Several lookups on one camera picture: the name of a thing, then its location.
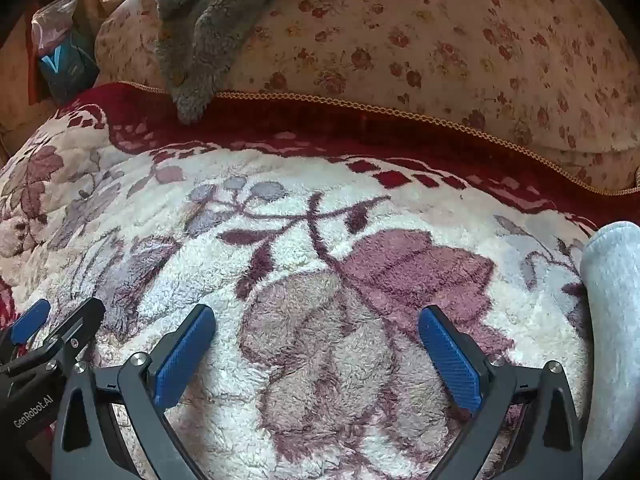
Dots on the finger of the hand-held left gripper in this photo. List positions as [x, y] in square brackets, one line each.
[30, 321]
[75, 327]

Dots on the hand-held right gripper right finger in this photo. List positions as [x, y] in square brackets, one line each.
[450, 360]

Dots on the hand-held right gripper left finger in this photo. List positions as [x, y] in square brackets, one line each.
[184, 357]

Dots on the grey pants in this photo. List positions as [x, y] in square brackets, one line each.
[615, 310]

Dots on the white and red floral blanket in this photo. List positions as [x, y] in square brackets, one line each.
[300, 240]

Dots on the clear plastic bag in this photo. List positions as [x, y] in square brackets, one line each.
[60, 60]

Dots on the grey fleece cloth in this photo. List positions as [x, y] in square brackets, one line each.
[210, 35]

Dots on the beige floral quilt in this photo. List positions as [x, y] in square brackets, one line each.
[425, 35]

